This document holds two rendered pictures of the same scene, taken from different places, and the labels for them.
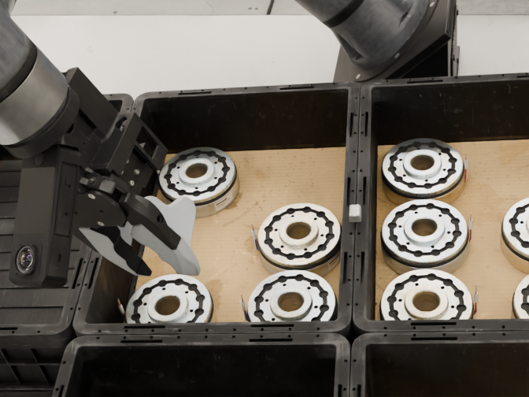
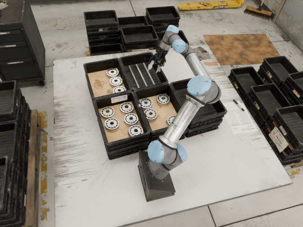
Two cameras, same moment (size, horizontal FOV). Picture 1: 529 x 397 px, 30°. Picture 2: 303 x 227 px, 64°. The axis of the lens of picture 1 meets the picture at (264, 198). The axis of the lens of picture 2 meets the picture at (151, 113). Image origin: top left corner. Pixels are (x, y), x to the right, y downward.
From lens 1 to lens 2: 1.88 m
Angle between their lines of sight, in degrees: 77
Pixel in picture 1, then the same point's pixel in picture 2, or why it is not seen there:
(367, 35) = not seen: hidden behind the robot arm
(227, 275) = (159, 109)
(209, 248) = (165, 113)
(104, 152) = (157, 55)
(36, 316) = (183, 97)
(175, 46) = (218, 185)
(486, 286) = (119, 116)
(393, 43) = not seen: hidden behind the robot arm
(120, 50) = (231, 180)
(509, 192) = (120, 134)
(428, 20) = (145, 158)
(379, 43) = not seen: hidden behind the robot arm
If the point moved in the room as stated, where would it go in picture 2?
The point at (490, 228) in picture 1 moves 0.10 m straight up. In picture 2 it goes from (121, 127) to (121, 118)
